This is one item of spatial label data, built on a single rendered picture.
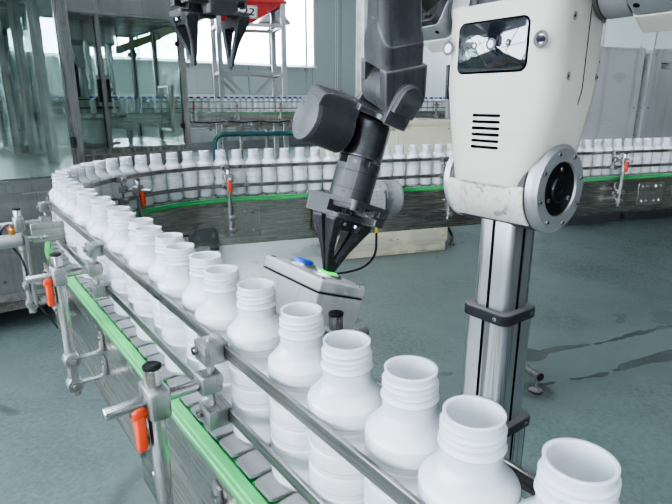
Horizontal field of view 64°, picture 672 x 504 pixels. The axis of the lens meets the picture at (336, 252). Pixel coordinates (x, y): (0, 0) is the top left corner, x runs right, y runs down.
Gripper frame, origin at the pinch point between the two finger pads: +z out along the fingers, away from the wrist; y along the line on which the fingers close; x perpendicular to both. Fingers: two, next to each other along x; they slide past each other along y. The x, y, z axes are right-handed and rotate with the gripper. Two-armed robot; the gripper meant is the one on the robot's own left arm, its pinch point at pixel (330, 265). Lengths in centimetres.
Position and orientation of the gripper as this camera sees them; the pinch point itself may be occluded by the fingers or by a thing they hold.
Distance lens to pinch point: 71.8
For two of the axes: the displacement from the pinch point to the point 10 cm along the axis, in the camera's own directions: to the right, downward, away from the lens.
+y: 6.0, 2.2, -7.7
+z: -2.7, 9.6, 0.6
